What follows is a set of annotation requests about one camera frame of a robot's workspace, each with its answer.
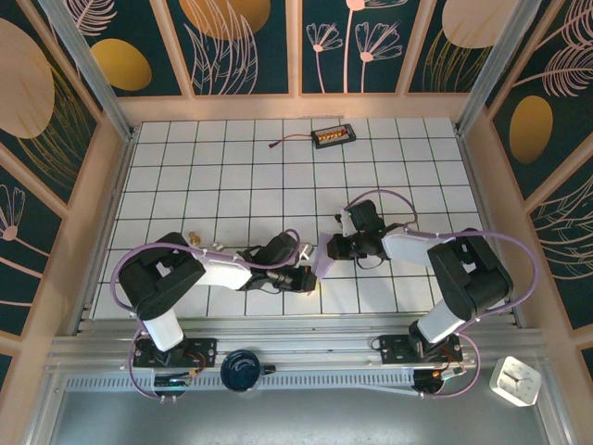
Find lilac paper sheet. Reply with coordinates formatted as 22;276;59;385
312;231;347;279

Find white square clock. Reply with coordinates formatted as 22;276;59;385
489;355;543;408

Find dark blue cup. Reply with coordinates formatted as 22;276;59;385
220;350;278;395

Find black charger board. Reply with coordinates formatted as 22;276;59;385
310;123;358;149

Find small controller board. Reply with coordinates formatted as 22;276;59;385
154;374;195;389
414;368;464;390

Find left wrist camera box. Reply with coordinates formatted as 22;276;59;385
257;234;297;268

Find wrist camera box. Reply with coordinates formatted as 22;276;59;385
257;234;297;268
347;199;384;233

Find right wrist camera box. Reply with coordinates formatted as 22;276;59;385
347;199;384;233

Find aluminium front rail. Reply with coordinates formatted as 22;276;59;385
45;317;552;372

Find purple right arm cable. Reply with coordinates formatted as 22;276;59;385
345;188;541;400

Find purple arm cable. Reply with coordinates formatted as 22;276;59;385
110;227;302;404
345;188;541;400

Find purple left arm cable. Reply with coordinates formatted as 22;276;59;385
110;227;302;404

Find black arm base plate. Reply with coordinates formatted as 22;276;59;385
132;337;218;370
378;334;463;367

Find perforated metal cable tray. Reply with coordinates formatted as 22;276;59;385
62;373;421;395

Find thin red cable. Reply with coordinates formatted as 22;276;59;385
270;132;316;149

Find aluminium side rail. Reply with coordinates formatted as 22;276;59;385
73;132;138;335
456;129;529;330

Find wall panel with flowers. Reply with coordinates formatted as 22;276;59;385
298;0;411;97

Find wall panel leaf outlines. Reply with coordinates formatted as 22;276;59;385
525;171;593;333

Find wall panel pale disc stems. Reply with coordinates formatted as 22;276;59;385
405;0;511;96

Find aluminium corner post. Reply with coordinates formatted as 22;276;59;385
39;0;136;140
453;0;543;136

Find wall panel circle and leaves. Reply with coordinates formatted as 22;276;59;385
164;0;293;98

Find wall panel single flower outline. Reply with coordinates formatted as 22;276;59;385
0;147;66;342

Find wall panel oval and fern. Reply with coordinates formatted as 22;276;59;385
484;0;593;203

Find wall panel with yellow ellipse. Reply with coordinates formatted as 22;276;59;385
69;0;186;98

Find large wall panel pale disc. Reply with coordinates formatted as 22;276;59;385
0;0;103;219

